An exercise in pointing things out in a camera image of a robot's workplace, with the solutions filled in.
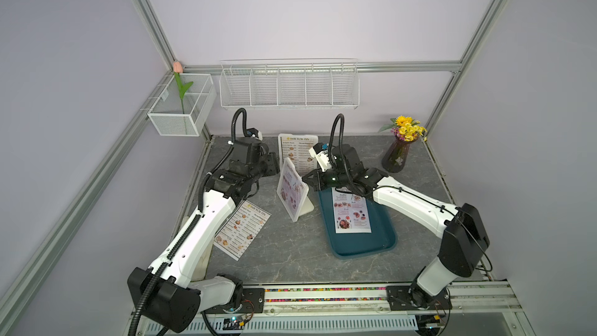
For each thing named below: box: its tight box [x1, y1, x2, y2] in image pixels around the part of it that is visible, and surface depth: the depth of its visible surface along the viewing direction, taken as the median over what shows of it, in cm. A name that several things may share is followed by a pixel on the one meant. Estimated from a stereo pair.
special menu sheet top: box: [279, 163, 308, 217], surface depth 86 cm
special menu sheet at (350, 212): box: [331, 187, 373, 235], surface depth 93 cm
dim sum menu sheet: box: [212, 199, 273, 262], surface depth 91 cm
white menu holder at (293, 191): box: [276, 157, 315, 224], surface depth 86 cm
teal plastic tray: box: [318, 188, 398, 259], surface depth 87 cm
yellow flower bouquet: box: [377, 115, 428, 143], surface depth 92 cm
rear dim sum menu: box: [280, 136, 318, 178], surface depth 98 cm
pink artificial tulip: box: [172, 60, 194, 115], surface depth 92 cm
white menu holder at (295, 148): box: [277, 133, 318, 179], surface depth 96 cm
